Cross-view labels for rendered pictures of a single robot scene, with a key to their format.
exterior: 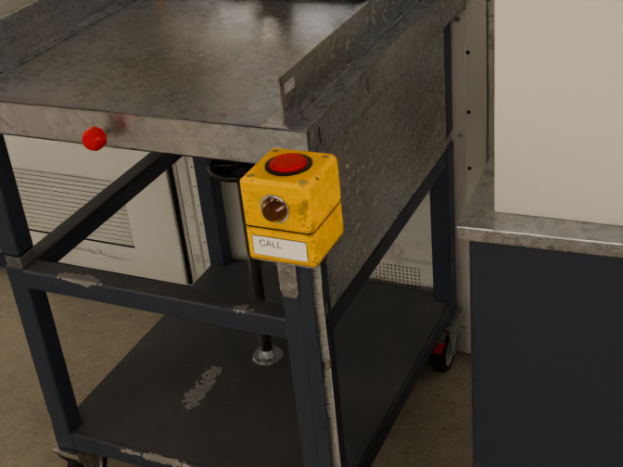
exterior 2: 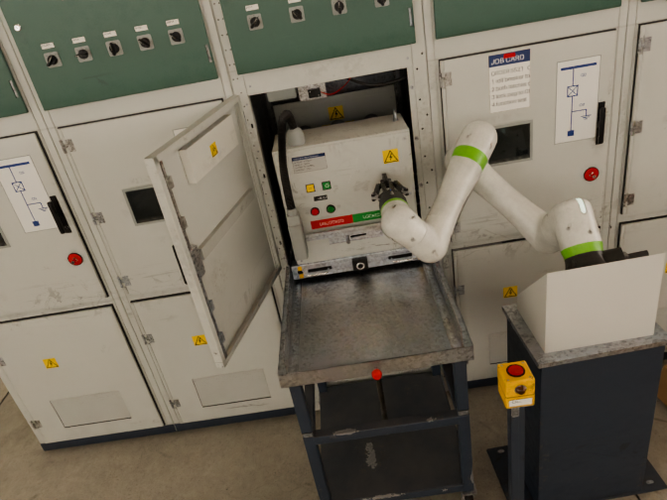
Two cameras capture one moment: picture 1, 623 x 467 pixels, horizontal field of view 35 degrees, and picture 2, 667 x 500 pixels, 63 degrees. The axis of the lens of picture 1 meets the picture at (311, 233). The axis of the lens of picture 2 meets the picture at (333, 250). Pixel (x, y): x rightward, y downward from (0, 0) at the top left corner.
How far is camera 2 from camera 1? 1.08 m
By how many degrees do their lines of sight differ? 21
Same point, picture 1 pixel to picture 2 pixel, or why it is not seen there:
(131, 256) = (269, 401)
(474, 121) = not seen: hidden behind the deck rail
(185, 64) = (376, 324)
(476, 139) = not seen: hidden behind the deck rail
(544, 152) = (564, 328)
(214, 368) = (368, 443)
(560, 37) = (570, 291)
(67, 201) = (228, 386)
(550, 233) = (573, 356)
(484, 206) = (538, 351)
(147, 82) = (373, 339)
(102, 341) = (275, 449)
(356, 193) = not seen: hidden behind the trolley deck
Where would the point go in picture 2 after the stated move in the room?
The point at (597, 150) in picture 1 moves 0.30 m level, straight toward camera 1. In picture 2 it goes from (583, 323) to (649, 388)
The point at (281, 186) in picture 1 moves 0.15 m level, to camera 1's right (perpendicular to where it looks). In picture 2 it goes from (524, 381) to (564, 357)
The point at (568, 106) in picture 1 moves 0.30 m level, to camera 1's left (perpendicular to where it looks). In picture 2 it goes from (573, 312) to (499, 354)
